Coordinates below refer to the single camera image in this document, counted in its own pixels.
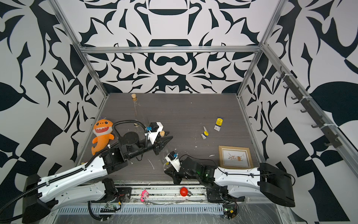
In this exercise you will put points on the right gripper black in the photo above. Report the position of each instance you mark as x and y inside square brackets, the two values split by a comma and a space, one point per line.
[171, 171]

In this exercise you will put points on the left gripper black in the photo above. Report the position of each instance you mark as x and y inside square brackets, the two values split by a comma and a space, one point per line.
[159, 145]

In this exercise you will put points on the tall glass bottle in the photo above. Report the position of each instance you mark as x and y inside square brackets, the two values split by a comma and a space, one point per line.
[165, 151]

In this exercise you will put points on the glass bottle with cork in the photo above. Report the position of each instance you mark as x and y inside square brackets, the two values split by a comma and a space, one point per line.
[139, 110]

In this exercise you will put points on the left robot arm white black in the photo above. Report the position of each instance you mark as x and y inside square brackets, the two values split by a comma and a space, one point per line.
[87, 182]

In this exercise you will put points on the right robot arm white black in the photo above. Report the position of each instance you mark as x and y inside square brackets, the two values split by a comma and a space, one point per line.
[234, 185]

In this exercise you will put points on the red ball knob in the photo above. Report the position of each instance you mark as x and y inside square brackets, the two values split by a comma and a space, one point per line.
[184, 192]

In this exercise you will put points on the pink clip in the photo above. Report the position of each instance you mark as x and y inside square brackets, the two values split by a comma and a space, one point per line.
[144, 195]

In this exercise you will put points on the orange shark plush toy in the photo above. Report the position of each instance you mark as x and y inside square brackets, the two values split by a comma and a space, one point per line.
[103, 132]

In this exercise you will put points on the wooden framed picture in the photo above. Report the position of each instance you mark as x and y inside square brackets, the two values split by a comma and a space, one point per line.
[235, 157]

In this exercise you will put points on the circuit board right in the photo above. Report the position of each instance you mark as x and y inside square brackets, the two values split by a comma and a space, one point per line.
[230, 212]

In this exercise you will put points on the green circuit board left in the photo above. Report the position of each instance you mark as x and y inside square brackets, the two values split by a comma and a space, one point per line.
[110, 208]

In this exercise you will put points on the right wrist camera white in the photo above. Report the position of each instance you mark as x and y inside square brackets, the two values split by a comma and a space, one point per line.
[173, 159]

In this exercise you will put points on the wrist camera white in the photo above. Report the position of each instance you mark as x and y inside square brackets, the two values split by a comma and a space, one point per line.
[173, 159]
[153, 130]

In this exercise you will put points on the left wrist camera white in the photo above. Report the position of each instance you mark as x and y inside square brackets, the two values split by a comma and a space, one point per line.
[153, 130]

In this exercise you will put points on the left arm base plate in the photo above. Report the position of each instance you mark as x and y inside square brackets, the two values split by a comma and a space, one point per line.
[123, 195]

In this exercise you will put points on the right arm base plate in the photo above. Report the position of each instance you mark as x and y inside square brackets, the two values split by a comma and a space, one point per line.
[219, 194]

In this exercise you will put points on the white slotted cable duct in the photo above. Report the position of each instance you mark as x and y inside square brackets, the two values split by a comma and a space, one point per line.
[140, 209]

